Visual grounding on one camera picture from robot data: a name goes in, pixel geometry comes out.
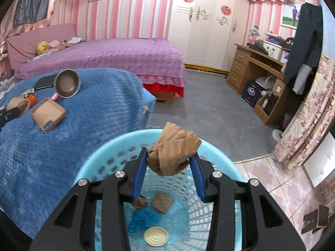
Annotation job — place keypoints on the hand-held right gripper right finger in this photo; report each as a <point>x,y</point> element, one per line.
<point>199,177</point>

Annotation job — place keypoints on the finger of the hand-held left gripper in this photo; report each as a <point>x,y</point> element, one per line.
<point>9,117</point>

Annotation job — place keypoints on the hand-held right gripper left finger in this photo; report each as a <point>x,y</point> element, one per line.
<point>139,175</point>

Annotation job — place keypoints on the tan stocking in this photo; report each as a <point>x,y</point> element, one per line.
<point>172,149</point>
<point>140,202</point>

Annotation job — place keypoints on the light blue plastic basket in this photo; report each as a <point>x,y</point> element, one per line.
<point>117,157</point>

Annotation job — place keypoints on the orange bottle cap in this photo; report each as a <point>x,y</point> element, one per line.
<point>32,100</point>

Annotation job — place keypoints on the brown cardboard piece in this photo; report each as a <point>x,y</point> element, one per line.
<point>163,202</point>

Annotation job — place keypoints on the blue plastic bag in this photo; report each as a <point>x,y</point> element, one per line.
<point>142,221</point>

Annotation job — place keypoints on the white round lid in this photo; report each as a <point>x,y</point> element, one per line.
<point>155,236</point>

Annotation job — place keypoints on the tan phone case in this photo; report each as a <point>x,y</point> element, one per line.
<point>48,115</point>

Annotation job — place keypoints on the black smartphone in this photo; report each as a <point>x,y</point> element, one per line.
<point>43,82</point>

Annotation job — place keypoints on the blue fleece blanket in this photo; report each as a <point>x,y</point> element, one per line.
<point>52,162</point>

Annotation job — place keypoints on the pink cup with steel inside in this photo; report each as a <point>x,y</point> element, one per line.
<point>68,83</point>

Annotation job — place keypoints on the yellow duck plush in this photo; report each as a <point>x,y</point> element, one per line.
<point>42,48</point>

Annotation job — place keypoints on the pink covered headboard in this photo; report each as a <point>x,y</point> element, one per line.
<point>31,39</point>

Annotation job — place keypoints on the pink cloth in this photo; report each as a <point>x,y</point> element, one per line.
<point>55,44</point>

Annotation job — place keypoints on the pink satin curtain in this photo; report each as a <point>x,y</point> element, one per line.
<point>10,28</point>

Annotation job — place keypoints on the white standing fan base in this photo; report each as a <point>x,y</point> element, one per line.
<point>278,136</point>

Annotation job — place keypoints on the black printed box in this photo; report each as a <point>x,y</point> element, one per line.
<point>251,92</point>

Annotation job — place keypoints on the white cloth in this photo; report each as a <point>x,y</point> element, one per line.
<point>76,40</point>

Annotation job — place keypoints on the white round appliance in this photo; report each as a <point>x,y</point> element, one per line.
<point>267,82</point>

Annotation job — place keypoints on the wooden desk with drawers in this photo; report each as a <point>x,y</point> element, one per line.
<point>242,68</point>

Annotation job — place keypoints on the bed with purple dotted sheet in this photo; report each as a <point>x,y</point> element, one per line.
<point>112,57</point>

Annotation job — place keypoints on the grey curtain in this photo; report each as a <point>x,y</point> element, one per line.
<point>34,0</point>

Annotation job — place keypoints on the dark cardboard pieces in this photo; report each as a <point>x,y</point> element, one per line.
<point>315,218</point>

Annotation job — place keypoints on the white wardrobe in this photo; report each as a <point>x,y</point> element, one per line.
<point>206,31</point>

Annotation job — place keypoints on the white storage box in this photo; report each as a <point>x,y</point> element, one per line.
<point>273,49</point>

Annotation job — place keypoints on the desk lamp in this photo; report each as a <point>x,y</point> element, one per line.
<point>253,32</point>

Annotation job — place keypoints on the dark hanging jacket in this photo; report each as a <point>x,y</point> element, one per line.
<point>307,36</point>

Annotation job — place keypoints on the small framed photo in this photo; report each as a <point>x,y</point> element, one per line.
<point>290,14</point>

